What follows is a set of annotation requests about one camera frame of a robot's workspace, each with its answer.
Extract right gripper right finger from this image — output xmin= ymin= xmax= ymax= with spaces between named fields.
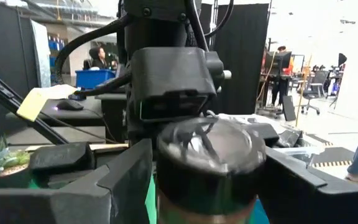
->
xmin=259 ymin=146 xmax=358 ymax=224

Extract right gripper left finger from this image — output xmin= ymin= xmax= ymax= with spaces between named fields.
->
xmin=0 ymin=139 xmax=154 ymax=224

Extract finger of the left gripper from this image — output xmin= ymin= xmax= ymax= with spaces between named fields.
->
xmin=29 ymin=141 xmax=96 ymax=181
xmin=247 ymin=122 xmax=304 ymax=149

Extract red spice jar black lid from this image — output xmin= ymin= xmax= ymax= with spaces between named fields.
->
xmin=155 ymin=116 xmax=267 ymax=224

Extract grey desk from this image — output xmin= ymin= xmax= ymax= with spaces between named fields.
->
xmin=6 ymin=93 xmax=127 ymax=146

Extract black computer mouse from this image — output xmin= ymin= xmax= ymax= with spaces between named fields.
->
xmin=56 ymin=98 xmax=85 ymax=111

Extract office chair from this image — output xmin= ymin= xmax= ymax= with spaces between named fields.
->
xmin=300 ymin=70 xmax=329 ymax=116

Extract white paper label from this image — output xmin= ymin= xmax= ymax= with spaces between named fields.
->
xmin=40 ymin=84 xmax=78 ymax=100

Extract blue storage crate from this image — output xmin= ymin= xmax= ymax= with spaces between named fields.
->
xmin=75 ymin=68 xmax=117 ymax=90

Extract green table mat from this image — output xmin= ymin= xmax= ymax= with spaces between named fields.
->
xmin=26 ymin=172 xmax=272 ymax=224

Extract black partition curtain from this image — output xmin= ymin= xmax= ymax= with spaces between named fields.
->
xmin=213 ymin=2 xmax=270 ymax=115
xmin=0 ymin=0 xmax=40 ymax=97

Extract yellow cable tag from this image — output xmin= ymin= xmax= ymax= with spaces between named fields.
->
xmin=16 ymin=88 xmax=48 ymax=123

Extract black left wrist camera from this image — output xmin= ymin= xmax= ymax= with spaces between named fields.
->
xmin=127 ymin=46 xmax=226 ymax=124

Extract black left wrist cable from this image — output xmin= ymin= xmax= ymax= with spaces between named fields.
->
xmin=54 ymin=14 xmax=133 ymax=86

